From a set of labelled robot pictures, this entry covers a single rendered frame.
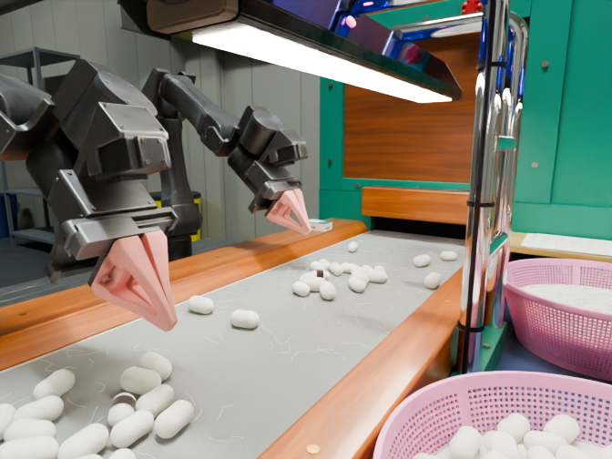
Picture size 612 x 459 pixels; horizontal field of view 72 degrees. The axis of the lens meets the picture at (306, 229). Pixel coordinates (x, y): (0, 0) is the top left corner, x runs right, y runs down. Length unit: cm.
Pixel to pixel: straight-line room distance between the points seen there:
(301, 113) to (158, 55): 143
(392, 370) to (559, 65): 76
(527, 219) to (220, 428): 80
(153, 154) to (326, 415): 23
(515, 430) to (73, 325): 46
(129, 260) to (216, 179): 282
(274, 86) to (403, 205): 205
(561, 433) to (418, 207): 68
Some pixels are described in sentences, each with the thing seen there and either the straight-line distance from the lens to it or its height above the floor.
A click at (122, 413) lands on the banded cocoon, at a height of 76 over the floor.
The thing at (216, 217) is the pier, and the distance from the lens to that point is 321.
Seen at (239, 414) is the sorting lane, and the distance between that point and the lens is 38.
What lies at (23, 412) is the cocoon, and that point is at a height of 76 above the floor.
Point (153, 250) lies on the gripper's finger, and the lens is 37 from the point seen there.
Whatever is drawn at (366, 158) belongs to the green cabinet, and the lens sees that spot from 111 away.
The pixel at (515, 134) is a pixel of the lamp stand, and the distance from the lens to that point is 59.
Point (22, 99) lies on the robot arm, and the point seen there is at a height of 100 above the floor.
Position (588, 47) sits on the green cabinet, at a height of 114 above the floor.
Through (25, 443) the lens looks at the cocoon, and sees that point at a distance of 37.
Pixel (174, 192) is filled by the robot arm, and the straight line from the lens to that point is 99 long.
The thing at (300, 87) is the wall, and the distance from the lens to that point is 282.
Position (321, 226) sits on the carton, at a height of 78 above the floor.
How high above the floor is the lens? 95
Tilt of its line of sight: 11 degrees down
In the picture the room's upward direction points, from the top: straight up
